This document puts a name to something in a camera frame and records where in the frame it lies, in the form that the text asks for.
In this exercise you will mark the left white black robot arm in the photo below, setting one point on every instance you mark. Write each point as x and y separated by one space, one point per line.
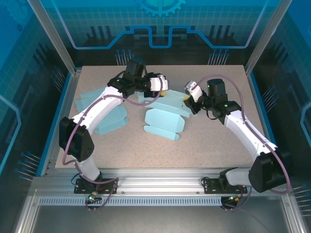
104 104

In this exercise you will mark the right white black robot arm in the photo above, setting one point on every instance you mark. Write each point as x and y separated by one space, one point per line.
245 131

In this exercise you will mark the blue edge strip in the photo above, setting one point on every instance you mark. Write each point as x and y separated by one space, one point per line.
56 121
262 109

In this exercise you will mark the blue gear print panel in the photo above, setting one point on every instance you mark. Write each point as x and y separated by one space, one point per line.
109 19

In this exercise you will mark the blue circuit print panel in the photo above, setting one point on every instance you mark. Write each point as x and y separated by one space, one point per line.
19 85
291 85

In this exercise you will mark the small connector with green light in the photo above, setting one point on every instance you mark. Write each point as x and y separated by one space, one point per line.
233 198
93 197

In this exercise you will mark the aluminium frame post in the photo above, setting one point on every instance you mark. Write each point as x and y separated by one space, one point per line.
57 40
266 38

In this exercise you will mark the aluminium frame rail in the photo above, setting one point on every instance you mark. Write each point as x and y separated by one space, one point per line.
158 180

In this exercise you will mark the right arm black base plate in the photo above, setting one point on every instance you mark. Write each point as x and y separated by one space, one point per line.
211 185

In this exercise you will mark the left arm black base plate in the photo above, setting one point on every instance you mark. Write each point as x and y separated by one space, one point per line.
82 187

